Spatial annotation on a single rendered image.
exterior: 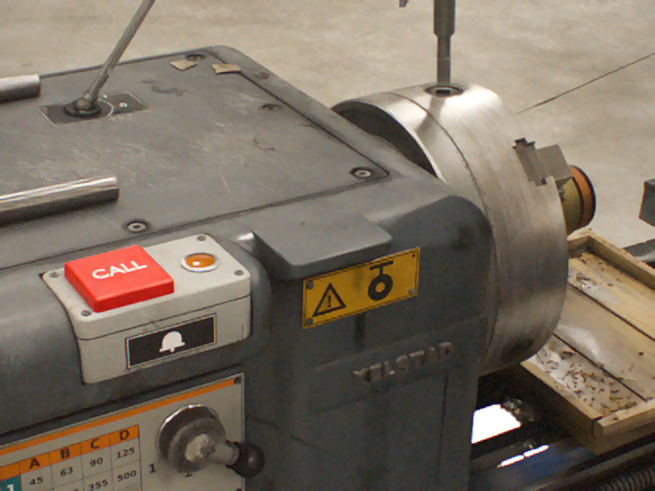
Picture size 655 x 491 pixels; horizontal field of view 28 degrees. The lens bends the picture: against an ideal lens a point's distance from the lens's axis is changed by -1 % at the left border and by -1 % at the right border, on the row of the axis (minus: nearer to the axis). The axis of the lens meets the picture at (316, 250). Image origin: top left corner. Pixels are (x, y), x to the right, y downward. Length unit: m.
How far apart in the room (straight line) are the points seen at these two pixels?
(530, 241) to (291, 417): 0.32
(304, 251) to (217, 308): 0.08
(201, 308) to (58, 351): 0.11
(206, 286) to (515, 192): 0.43
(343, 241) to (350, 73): 3.91
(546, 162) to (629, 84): 3.69
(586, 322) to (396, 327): 0.60
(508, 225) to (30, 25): 4.31
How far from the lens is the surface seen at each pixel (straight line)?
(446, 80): 1.31
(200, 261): 0.94
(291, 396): 1.05
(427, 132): 1.24
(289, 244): 0.97
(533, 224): 1.26
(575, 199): 1.44
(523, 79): 4.93
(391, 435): 1.13
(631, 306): 1.68
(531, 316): 1.29
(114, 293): 0.89
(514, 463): 1.41
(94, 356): 0.90
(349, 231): 0.99
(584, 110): 4.70
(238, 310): 0.94
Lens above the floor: 1.71
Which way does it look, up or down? 28 degrees down
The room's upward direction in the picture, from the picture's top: 2 degrees clockwise
